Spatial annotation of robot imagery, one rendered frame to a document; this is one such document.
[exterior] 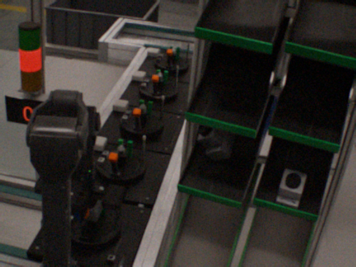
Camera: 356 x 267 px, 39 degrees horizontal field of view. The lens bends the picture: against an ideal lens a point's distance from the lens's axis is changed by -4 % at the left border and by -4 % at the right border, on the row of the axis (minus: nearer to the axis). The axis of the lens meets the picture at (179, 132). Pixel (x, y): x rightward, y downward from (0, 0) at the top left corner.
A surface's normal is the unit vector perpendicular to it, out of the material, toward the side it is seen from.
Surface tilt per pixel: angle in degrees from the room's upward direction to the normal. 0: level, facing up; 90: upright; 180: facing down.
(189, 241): 45
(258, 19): 25
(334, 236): 0
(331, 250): 0
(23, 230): 0
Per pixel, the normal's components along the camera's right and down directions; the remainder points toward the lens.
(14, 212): 0.09, -0.85
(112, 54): -0.18, 0.50
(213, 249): -0.18, -0.28
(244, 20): -0.06, -0.58
